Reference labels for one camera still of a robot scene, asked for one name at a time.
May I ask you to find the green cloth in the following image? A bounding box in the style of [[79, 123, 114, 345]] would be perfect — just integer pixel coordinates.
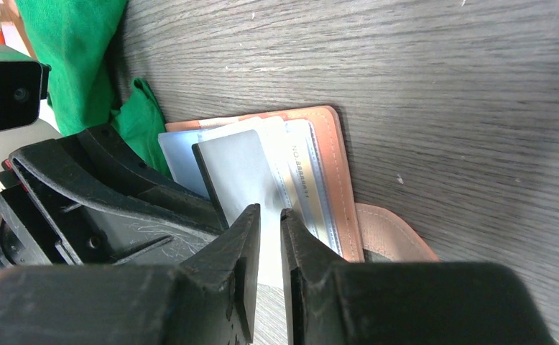
[[16, 1, 171, 177]]

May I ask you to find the pink leather card holder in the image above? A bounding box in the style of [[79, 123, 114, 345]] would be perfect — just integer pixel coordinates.
[[165, 106, 438, 262]]

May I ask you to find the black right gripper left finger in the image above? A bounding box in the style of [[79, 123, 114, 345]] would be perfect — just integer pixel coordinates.
[[0, 204, 261, 344]]

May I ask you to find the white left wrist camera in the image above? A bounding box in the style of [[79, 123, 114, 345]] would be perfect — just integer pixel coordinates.
[[0, 45, 51, 132]]

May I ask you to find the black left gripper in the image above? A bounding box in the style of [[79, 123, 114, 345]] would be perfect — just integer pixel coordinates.
[[0, 125, 228, 272]]

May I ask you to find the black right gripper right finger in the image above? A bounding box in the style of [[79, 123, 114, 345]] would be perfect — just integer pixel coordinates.
[[280, 208, 554, 344]]

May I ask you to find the gold striped credit card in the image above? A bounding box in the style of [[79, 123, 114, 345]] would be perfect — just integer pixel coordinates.
[[285, 119, 342, 254]]

